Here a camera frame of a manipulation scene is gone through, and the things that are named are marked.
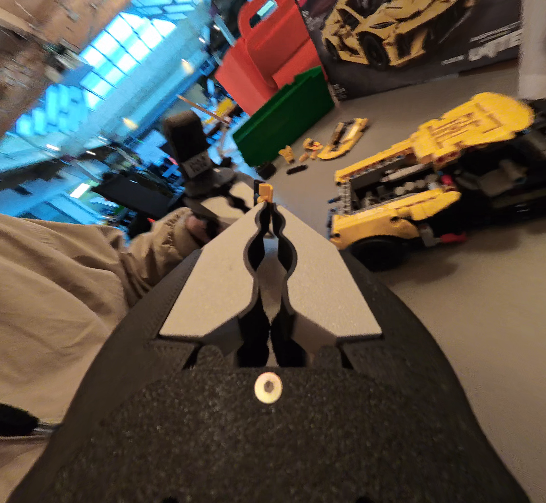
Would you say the yellow toy car panel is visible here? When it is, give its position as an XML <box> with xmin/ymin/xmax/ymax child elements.
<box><xmin>317</xmin><ymin>118</ymin><xmax>370</xmax><ymax>161</ymax></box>

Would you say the yellow toy car model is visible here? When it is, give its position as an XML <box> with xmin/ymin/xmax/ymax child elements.
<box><xmin>326</xmin><ymin>92</ymin><xmax>546</xmax><ymax>273</ymax></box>

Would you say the person's left forearm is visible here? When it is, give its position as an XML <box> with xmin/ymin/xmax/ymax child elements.
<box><xmin>0</xmin><ymin>207</ymin><xmax>201</xmax><ymax>312</ymax></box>

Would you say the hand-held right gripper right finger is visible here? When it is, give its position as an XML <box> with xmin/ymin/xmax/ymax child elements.
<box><xmin>273</xmin><ymin>205</ymin><xmax>382</xmax><ymax>367</ymax></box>

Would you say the toy car set box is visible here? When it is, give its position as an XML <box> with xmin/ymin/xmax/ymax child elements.
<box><xmin>291</xmin><ymin>0</ymin><xmax>526</xmax><ymax>101</ymax></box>

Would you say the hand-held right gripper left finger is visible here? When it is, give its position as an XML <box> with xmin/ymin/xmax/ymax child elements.
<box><xmin>159</xmin><ymin>203</ymin><xmax>271</xmax><ymax>367</ymax></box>

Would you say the green plastic bin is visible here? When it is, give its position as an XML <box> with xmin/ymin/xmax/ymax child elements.
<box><xmin>232</xmin><ymin>65</ymin><xmax>336</xmax><ymax>168</ymax></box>

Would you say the wooden articulated lamp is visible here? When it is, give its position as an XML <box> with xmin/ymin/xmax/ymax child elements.
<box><xmin>176</xmin><ymin>94</ymin><xmax>234</xmax><ymax>155</ymax></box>

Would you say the grey desk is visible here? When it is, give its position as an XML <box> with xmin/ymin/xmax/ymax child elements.
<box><xmin>256</xmin><ymin>57</ymin><xmax>546</xmax><ymax>503</ymax></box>

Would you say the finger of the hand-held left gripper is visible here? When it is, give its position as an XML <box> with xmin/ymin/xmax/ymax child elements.
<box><xmin>200</xmin><ymin>196</ymin><xmax>248</xmax><ymax>235</ymax></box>
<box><xmin>230</xmin><ymin>181</ymin><xmax>257</xmax><ymax>209</ymax></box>

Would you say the person's beige jacket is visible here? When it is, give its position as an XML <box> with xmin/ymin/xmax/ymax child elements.
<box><xmin>0</xmin><ymin>213</ymin><xmax>133</xmax><ymax>503</ymax></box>

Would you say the person's left hand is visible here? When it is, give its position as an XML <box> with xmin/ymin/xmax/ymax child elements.
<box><xmin>186</xmin><ymin>214</ymin><xmax>212</xmax><ymax>244</ymax></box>

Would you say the orange felt bag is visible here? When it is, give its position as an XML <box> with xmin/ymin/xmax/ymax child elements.
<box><xmin>214</xmin><ymin>0</ymin><xmax>328</xmax><ymax>117</ymax></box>

